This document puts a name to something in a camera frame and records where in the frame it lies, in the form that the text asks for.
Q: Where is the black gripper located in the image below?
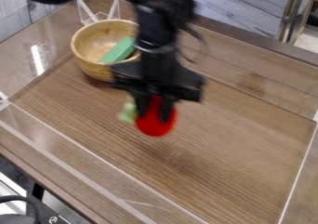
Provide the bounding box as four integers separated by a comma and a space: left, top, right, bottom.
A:
111, 62, 204, 123

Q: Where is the red plush fruit green stem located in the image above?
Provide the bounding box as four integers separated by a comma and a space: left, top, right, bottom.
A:
117, 96, 177, 137

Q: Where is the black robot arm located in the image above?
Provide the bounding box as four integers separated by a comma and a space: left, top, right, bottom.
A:
111, 0, 204, 123

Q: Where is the green rectangular block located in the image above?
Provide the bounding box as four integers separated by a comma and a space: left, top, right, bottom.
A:
99, 37, 135, 63

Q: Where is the wooden bowl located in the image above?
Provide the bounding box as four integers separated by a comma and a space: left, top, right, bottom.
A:
71, 20, 137, 82

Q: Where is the metal table leg background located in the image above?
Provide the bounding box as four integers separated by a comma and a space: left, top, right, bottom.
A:
278, 0, 314, 45

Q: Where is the clear acrylic corner bracket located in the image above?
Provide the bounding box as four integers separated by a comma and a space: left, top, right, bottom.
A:
76, 0, 120, 26

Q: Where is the clear acrylic tray wall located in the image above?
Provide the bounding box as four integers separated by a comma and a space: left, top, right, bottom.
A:
0, 99, 207, 224

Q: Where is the black table frame bracket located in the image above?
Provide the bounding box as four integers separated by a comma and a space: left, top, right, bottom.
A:
27, 182, 69, 224

